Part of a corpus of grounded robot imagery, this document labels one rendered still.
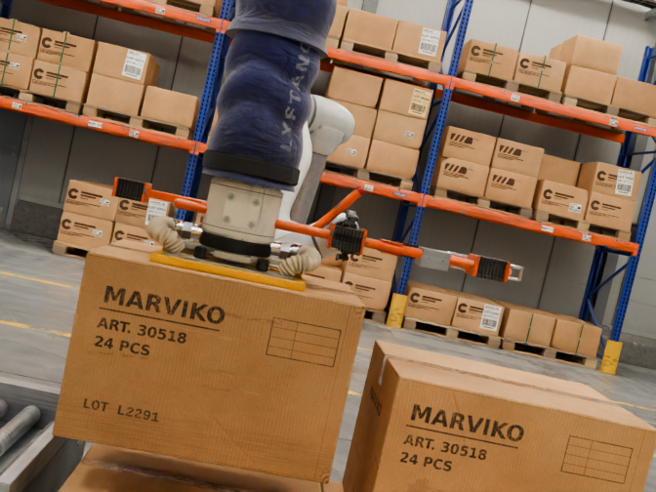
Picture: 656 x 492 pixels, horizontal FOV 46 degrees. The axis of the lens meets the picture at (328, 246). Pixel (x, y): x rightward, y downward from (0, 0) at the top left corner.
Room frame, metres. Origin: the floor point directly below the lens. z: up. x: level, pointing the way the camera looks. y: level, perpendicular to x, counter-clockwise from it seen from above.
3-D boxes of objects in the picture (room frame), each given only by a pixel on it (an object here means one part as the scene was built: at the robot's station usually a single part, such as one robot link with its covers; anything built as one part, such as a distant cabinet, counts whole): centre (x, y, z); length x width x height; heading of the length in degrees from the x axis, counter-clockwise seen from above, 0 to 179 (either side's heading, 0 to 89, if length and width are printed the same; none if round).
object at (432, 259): (1.83, -0.25, 1.20); 0.07 x 0.07 x 0.04; 5
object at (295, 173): (1.79, 0.21, 1.31); 0.23 x 0.23 x 0.04
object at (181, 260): (1.69, 0.20, 1.09); 0.34 x 0.10 x 0.05; 95
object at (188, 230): (1.79, 0.21, 1.13); 0.34 x 0.25 x 0.06; 95
